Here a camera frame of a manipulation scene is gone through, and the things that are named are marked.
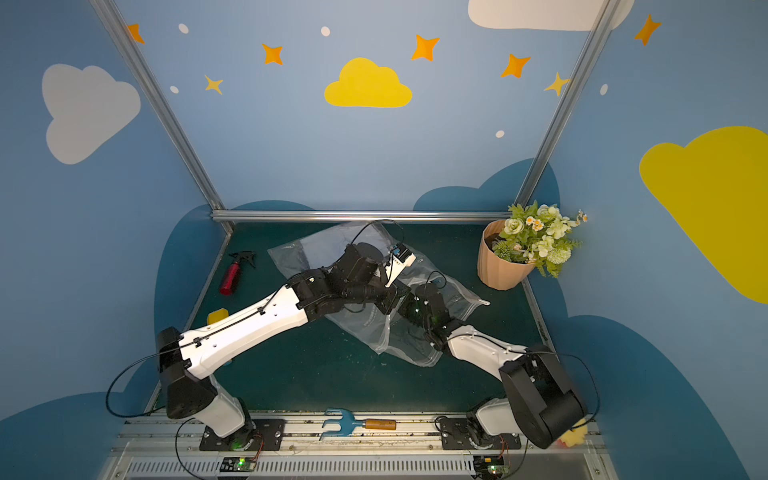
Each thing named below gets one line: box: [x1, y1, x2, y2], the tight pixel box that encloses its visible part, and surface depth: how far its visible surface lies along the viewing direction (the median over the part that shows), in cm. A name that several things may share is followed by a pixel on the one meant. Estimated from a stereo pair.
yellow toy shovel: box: [207, 308, 229, 325], surface depth 98 cm
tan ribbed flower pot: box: [477, 219, 535, 291], surface depth 95 cm
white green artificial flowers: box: [492, 201, 588, 278], surface depth 84 cm
